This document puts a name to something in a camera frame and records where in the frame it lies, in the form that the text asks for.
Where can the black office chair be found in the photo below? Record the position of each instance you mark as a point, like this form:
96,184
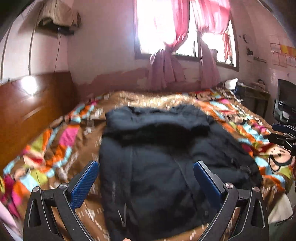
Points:
284,103

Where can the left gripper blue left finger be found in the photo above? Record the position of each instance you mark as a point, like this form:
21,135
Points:
73,194

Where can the colourful cartoon bed cover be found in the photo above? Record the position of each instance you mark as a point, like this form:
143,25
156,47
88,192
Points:
71,141

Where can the pink left window curtain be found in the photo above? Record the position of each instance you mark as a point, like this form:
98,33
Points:
171,20

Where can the brown wooden headboard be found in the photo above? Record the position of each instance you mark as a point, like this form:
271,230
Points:
29,105

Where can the white wall pipe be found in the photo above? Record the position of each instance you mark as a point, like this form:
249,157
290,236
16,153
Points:
17,44

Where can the dark desk with clutter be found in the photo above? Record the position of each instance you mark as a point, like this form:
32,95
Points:
254,99

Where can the pink window curtain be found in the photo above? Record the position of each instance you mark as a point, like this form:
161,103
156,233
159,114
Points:
171,20
212,19

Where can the paper notes on wall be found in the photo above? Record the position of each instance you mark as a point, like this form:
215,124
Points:
282,55

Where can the pink right window curtain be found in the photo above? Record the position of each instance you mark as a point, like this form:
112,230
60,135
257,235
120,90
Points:
212,19

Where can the beige cloth covered wall unit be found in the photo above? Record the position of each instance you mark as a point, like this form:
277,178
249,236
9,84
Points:
57,17

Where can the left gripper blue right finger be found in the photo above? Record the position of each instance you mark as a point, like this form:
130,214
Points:
214,189

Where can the black padded winter jacket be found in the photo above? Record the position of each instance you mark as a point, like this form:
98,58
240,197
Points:
146,173

